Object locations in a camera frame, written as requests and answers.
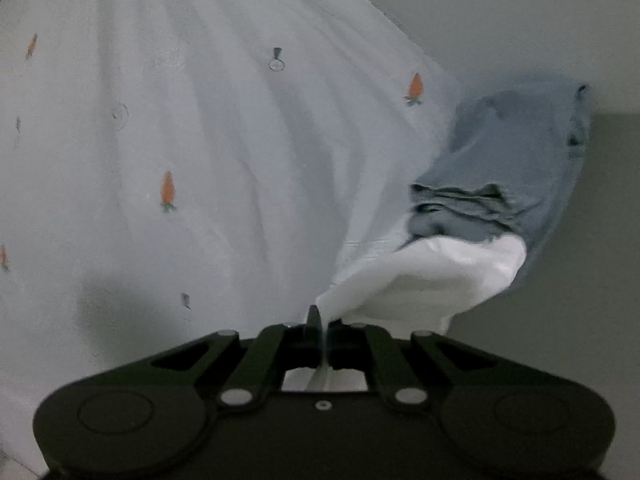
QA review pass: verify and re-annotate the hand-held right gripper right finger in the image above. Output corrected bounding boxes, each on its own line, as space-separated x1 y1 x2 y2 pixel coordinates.
326 321 493 405

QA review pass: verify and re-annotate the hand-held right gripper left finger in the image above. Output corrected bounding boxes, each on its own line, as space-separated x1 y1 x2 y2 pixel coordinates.
149 305 323 407

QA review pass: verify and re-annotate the white garment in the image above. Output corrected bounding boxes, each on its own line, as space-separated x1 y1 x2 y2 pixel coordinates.
299 234 527 392

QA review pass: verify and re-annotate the white carrot-print bed sheet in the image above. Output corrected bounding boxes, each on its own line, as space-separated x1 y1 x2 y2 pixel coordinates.
0 0 463 478

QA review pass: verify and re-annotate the blue-grey folded garment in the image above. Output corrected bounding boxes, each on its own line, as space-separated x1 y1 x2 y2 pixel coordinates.
407 74 593 292

